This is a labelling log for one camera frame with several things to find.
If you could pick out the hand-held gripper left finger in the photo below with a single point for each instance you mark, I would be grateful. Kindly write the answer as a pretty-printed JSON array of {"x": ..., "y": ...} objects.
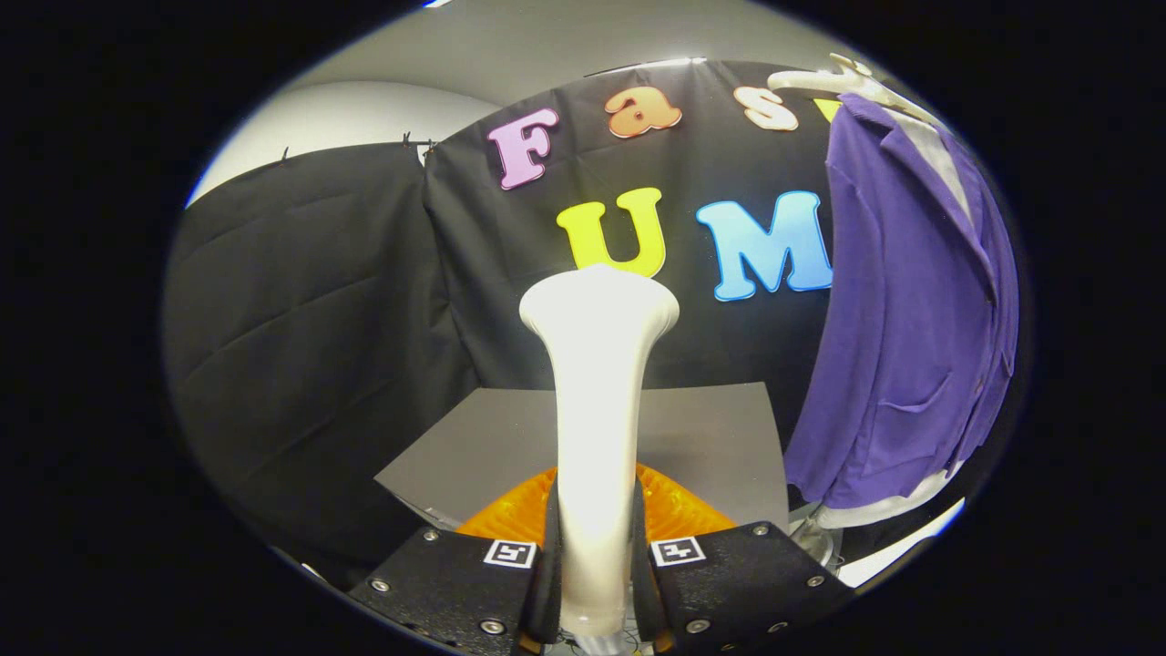
[{"x": 550, "y": 592}]

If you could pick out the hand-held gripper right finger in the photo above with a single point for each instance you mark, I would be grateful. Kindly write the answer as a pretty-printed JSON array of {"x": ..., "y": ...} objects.
[{"x": 643, "y": 592}]

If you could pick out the white garment steamer head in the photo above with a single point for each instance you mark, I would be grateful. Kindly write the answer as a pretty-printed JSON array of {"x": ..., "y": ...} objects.
[{"x": 597, "y": 410}]

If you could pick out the grey cabinet with dark top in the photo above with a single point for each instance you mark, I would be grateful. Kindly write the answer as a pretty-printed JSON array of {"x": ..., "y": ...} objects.
[{"x": 492, "y": 446}]

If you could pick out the grey stand base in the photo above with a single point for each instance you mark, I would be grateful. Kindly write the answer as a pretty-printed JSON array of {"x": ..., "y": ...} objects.
[{"x": 815, "y": 542}]

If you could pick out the white mannequin torso form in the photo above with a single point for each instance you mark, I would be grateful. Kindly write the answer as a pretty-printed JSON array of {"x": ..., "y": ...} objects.
[{"x": 865, "y": 512}]

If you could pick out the white paper sheet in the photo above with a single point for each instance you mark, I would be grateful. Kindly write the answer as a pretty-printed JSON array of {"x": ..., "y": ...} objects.
[{"x": 897, "y": 551}]

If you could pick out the black backdrop cloth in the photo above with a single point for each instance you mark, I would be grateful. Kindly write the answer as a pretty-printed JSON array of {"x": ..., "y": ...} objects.
[{"x": 310, "y": 319}]

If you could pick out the white plastic hanger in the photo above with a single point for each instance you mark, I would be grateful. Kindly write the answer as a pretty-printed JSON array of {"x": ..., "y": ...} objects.
[{"x": 820, "y": 80}]

